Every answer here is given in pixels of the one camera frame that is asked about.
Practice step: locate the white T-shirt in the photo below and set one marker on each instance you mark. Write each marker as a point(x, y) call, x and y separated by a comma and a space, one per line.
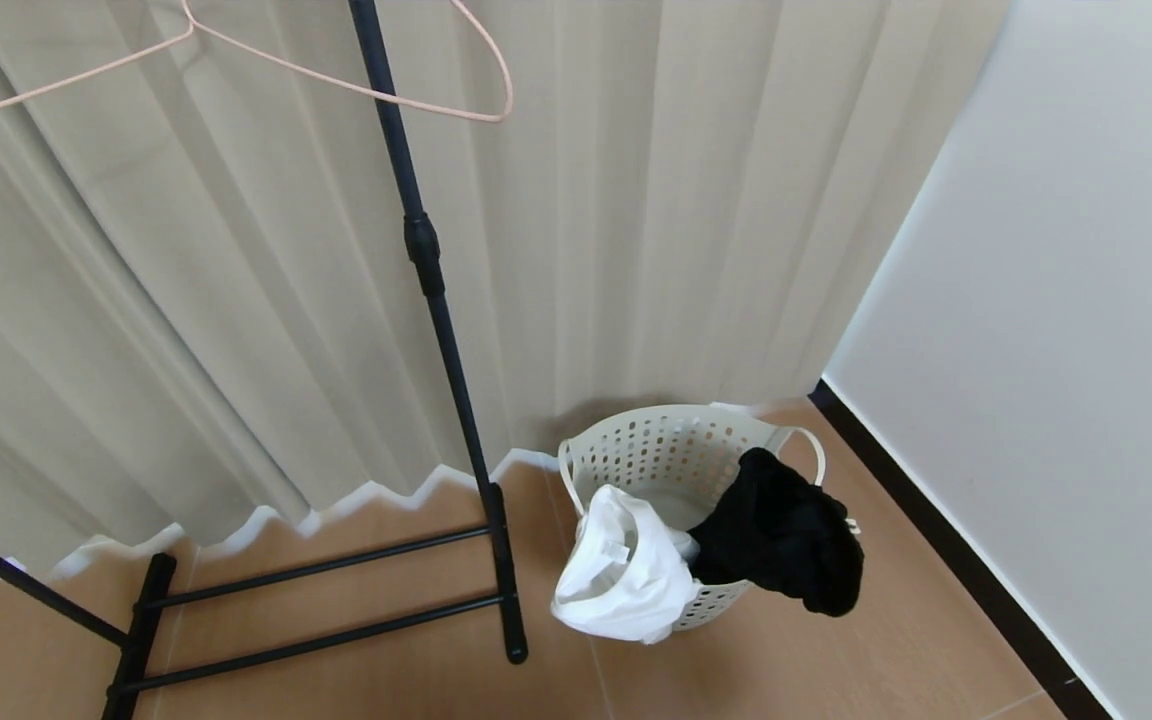
point(626, 590)

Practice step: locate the black shorts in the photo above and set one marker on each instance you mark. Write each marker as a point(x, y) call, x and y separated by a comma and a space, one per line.
point(786, 530)

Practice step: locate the pink clothes hanger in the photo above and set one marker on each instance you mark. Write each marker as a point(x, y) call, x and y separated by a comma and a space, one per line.
point(316, 74)

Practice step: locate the white laundry basket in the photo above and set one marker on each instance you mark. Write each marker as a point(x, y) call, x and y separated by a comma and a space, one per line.
point(656, 450)

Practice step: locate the black clothes rack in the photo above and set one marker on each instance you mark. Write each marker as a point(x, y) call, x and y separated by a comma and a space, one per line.
point(423, 250)

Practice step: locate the beige curtain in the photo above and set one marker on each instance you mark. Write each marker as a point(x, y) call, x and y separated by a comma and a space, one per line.
point(686, 200)

